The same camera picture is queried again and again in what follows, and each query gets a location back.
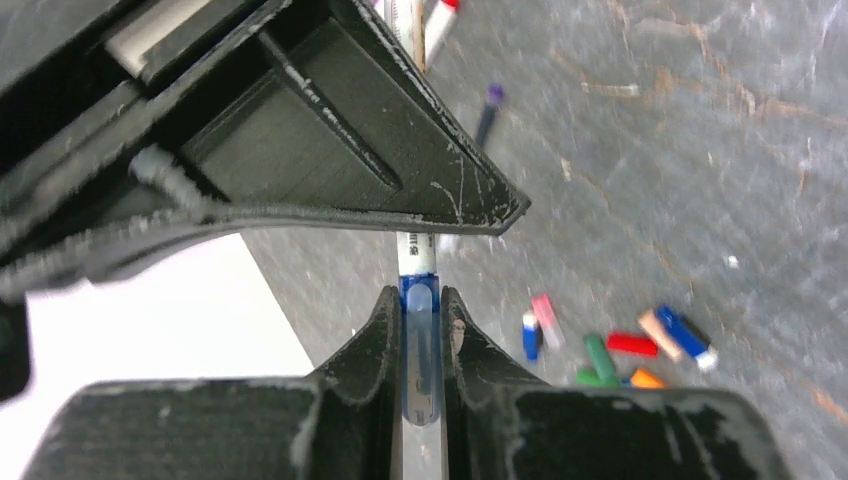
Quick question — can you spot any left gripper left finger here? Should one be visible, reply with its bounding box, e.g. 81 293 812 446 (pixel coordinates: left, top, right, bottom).
24 287 402 479

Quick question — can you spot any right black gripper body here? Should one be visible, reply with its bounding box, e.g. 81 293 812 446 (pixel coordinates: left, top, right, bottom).
1 1 292 199

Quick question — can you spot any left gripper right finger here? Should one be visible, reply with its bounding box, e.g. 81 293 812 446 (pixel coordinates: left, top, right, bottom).
441 287 791 479

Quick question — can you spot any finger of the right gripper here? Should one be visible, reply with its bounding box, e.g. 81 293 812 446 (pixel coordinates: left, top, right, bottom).
1 148 424 299
119 1 530 235

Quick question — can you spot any blue cap with clip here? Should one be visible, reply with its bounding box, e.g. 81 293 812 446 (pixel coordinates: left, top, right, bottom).
522 310 543 363

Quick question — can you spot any pink thin pen cap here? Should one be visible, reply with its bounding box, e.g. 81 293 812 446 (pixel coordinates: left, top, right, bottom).
531 294 565 349

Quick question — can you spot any green marker cap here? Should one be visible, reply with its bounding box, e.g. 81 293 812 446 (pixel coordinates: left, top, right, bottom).
583 333 620 385
575 367 621 388

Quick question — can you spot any red capped marker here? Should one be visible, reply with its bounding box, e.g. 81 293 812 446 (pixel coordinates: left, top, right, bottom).
424 0 461 68

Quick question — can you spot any red marker cap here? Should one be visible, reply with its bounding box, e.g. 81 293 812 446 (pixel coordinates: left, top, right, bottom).
606 332 659 358

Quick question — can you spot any orange marker cap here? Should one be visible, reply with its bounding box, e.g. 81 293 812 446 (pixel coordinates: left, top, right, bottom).
629 368 667 389

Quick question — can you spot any clear blue pen cap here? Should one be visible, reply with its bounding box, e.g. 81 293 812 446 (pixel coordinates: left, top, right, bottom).
400 274 442 426

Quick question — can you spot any dark blue capped marker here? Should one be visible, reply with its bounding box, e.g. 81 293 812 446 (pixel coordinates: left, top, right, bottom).
380 0 442 480

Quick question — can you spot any beige marker cap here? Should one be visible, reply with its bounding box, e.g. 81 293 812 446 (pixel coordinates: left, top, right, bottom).
638 310 684 363

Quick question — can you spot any dark blue marker cap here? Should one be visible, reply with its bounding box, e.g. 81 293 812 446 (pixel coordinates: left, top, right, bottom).
654 305 718 372

